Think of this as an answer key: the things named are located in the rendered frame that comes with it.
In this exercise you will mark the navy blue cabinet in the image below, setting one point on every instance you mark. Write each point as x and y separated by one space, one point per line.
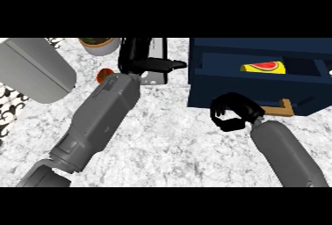
259 44

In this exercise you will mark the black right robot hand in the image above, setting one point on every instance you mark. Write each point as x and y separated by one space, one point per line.
244 107

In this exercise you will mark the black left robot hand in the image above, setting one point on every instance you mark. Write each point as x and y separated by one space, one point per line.
132 58

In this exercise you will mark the red tomato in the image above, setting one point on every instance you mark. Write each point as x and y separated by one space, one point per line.
104 75

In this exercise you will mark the silver metal cup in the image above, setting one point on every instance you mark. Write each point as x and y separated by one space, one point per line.
159 48

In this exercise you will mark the navy blue drawer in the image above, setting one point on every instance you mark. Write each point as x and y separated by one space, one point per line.
259 85

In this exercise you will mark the grey plant pot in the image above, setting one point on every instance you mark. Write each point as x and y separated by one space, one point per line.
101 47

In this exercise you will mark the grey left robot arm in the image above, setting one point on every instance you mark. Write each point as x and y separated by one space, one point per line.
101 117

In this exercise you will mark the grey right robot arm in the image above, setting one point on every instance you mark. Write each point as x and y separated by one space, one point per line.
285 152

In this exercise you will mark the yellow watermelon slice box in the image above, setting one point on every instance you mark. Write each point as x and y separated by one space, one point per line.
266 67

